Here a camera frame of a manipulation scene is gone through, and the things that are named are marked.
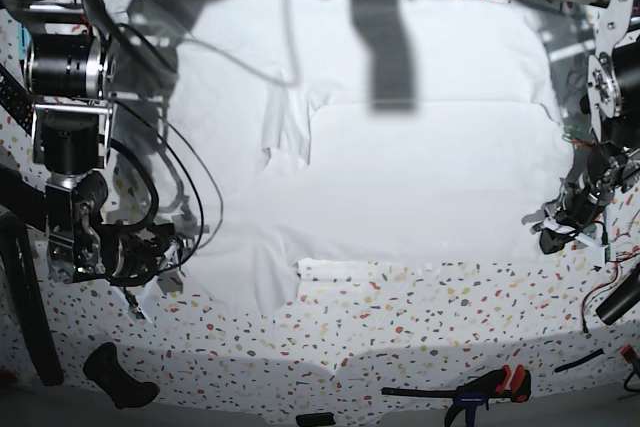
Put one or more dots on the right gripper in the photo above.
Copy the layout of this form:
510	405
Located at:
132	259

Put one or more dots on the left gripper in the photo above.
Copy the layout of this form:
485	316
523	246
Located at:
578	210

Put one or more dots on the white T-shirt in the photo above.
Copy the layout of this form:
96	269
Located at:
408	131

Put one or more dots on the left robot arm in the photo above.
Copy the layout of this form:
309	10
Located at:
612	164

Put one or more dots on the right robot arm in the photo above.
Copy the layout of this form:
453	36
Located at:
100	83

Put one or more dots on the black cylinder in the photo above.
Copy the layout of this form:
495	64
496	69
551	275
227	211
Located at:
621	300

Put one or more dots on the black game controller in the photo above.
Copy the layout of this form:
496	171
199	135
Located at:
103	368

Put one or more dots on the black orange bar clamp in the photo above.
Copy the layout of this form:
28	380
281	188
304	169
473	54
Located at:
503	383

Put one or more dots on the black remote control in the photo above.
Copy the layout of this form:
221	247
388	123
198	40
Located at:
16	101

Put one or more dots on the terrazzo pattern tablecloth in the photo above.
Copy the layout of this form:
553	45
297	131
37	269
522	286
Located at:
356	327

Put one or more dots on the small black box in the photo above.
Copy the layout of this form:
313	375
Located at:
318	419

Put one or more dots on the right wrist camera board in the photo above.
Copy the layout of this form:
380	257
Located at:
140	303

